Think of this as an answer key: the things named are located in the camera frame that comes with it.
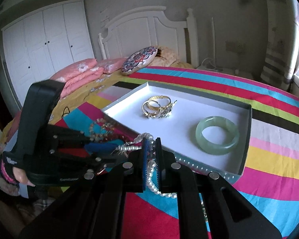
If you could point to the gold flower brooch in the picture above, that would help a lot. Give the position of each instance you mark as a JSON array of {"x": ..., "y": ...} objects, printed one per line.
[{"x": 151, "y": 109}]

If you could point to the beige pillow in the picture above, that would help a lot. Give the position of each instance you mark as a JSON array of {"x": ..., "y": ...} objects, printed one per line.
[{"x": 166, "y": 57}]

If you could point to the striped curtain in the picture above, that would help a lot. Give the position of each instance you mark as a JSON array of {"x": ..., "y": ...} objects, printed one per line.
[{"x": 282, "y": 53}]

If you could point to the green jade bangle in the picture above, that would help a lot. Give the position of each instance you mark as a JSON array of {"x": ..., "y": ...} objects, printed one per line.
[{"x": 217, "y": 135}]

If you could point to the striped colourful bed cover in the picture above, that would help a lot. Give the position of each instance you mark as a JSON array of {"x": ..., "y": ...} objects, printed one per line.
[{"x": 270, "y": 180}]

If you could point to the grey shallow cardboard box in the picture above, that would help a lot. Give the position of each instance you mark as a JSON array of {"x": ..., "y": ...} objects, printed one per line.
[{"x": 177, "y": 132}]

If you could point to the pink folded quilt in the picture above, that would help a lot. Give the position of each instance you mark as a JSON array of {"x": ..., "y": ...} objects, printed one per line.
[{"x": 83, "y": 72}]

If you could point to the left hand with glove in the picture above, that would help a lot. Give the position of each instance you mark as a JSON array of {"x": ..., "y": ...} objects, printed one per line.
[{"x": 11, "y": 177}]

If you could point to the white wooden headboard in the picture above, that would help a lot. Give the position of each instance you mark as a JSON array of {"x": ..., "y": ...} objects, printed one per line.
[{"x": 142, "y": 27}]

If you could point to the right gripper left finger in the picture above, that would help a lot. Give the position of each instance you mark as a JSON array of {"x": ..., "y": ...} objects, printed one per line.
[{"x": 93, "y": 208}]

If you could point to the silver rhinestone brooch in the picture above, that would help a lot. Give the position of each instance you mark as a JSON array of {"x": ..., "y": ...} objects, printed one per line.
[{"x": 167, "y": 111}]

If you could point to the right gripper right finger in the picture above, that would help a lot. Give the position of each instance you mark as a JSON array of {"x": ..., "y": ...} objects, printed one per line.
[{"x": 209, "y": 206}]

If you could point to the wall socket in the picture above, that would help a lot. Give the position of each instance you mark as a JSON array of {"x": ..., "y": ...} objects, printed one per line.
[{"x": 235, "y": 47}]

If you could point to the white nightstand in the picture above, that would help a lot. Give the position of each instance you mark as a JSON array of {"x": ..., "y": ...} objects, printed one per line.
[{"x": 234, "y": 72}]

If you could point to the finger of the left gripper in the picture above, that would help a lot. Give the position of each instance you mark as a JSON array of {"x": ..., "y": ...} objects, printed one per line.
[{"x": 103, "y": 148}]

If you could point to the gold bangle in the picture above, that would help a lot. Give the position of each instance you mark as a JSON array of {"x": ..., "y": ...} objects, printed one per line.
[{"x": 163, "y": 101}]

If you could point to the round patterned cushion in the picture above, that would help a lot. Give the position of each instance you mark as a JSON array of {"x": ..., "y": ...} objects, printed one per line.
[{"x": 139, "y": 60}]

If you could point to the white wardrobe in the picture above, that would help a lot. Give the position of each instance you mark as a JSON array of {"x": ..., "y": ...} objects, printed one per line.
[{"x": 43, "y": 42}]

